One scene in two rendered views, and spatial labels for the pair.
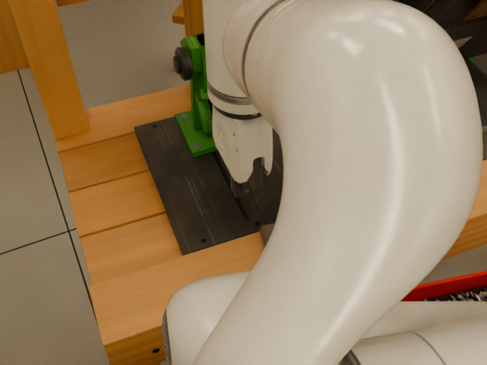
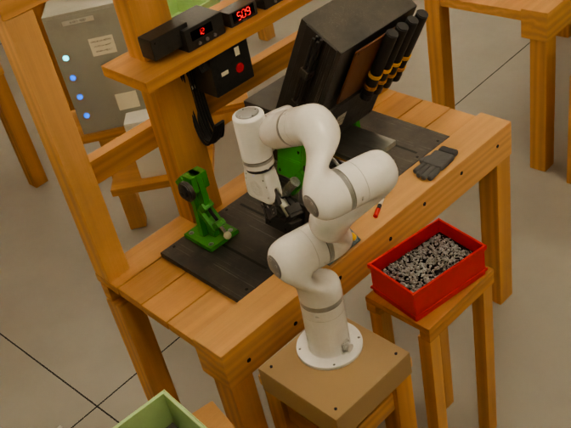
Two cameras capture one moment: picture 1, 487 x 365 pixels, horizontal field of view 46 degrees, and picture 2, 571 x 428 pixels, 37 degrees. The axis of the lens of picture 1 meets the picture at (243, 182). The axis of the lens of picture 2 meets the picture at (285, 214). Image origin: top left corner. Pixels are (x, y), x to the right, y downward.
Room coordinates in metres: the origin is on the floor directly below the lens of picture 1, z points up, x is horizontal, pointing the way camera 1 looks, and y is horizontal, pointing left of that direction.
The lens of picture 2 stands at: (-1.31, 0.48, 2.67)
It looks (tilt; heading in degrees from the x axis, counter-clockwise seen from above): 36 degrees down; 344
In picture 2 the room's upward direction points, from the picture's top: 12 degrees counter-clockwise
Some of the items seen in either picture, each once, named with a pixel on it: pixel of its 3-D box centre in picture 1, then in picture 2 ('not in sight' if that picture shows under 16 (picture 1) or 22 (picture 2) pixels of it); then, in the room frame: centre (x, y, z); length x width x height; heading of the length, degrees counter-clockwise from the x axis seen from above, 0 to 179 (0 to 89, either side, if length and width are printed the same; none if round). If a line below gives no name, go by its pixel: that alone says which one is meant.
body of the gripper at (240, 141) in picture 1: (243, 124); (262, 178); (0.53, 0.00, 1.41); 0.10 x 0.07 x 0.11; 21
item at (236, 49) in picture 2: not in sight; (221, 64); (1.23, -0.13, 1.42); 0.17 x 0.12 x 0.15; 111
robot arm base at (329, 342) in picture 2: not in sight; (325, 322); (0.31, -0.03, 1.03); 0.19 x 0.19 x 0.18
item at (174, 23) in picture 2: not in sight; (164, 39); (1.18, 0.04, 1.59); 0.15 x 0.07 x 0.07; 111
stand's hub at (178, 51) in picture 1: (182, 64); (185, 192); (1.04, 0.14, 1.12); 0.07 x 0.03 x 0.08; 21
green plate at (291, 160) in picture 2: not in sight; (296, 143); (0.99, -0.26, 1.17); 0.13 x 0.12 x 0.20; 111
